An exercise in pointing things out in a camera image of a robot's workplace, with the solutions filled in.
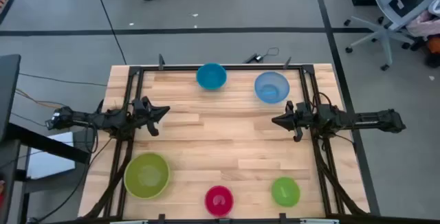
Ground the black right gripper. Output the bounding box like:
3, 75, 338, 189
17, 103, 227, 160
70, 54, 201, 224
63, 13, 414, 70
271, 100, 314, 143

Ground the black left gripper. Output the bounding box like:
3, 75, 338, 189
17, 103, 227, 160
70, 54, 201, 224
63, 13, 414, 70
132, 105, 171, 137

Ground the light blue translucent bowl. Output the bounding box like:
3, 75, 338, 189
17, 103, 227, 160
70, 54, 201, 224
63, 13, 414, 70
254, 71, 291, 104

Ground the teal blue plastic bowl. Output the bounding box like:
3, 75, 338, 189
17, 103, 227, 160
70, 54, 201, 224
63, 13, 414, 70
195, 63, 228, 91

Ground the small green plastic bowl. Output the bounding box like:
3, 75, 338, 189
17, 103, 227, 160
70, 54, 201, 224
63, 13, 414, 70
270, 177, 301, 208

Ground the red plastic bowl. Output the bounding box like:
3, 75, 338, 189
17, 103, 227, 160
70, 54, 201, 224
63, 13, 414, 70
204, 185, 235, 218

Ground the large yellow-green bowl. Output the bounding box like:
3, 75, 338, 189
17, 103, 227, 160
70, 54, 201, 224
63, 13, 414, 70
123, 152, 171, 200

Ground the white light bar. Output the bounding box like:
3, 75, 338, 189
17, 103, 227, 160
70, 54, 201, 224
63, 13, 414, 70
300, 219, 340, 224
109, 219, 149, 224

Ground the white panel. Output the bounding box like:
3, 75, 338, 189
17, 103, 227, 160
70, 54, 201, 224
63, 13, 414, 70
26, 131, 77, 180

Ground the grey office chair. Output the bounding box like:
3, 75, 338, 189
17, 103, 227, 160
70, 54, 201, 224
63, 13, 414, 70
344, 0, 440, 72

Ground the black monitor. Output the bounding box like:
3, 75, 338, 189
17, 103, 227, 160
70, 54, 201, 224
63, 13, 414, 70
0, 54, 22, 143

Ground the orange object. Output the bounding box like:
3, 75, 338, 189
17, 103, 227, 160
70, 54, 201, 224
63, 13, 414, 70
427, 34, 440, 55

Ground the pink cloth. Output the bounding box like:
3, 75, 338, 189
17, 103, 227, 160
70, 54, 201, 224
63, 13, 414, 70
406, 9, 440, 40

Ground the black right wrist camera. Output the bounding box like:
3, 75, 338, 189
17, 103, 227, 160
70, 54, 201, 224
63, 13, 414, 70
294, 101, 311, 115

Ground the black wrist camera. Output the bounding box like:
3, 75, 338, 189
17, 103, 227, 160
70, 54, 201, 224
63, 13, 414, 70
294, 101, 311, 115
133, 96, 153, 112

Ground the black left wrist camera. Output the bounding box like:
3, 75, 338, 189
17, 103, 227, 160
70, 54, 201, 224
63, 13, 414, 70
133, 96, 153, 112

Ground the black aluminium table frame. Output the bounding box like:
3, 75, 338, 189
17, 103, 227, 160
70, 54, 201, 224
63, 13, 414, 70
102, 64, 347, 224

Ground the black power adapter with cable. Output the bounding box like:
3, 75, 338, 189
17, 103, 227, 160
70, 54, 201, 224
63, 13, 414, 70
242, 46, 281, 65

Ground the black sleeved cable bundle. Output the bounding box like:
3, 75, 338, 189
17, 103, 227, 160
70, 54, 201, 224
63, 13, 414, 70
314, 136, 367, 216
83, 139, 135, 219

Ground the thin black floor cable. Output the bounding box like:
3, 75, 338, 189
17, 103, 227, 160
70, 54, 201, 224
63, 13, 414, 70
18, 72, 108, 88

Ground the black hanging power cable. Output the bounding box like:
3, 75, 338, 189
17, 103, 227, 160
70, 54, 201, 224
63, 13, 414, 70
34, 137, 114, 223

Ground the black desk frame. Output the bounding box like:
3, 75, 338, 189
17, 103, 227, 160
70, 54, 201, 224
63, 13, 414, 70
0, 122, 91, 224

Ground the orange floor cable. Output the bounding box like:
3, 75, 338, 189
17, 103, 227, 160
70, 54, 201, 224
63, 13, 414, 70
14, 87, 69, 110

